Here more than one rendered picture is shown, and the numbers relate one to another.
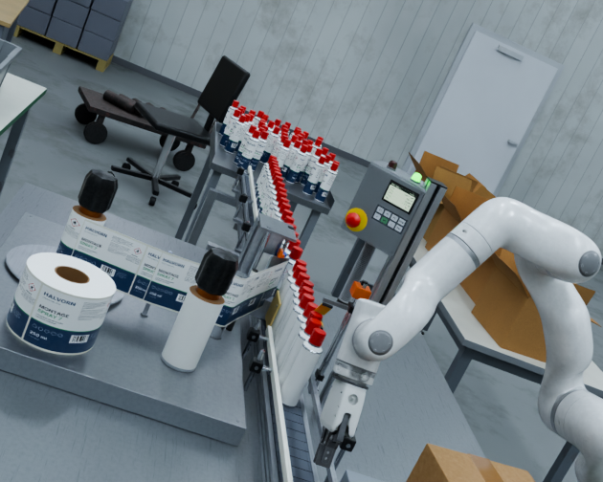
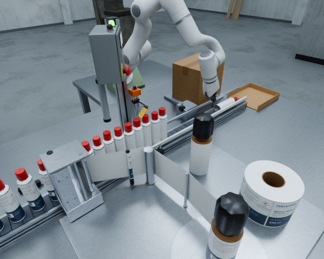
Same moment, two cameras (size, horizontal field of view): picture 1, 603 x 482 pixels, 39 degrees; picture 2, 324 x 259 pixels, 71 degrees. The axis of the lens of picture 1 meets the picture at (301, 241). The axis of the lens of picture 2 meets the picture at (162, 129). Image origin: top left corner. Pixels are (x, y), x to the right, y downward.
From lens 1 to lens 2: 2.47 m
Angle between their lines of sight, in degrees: 101
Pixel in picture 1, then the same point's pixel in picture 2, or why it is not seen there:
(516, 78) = not seen: outside the picture
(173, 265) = (183, 174)
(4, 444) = (303, 167)
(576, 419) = (147, 49)
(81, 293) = (274, 164)
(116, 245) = (213, 203)
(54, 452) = (283, 159)
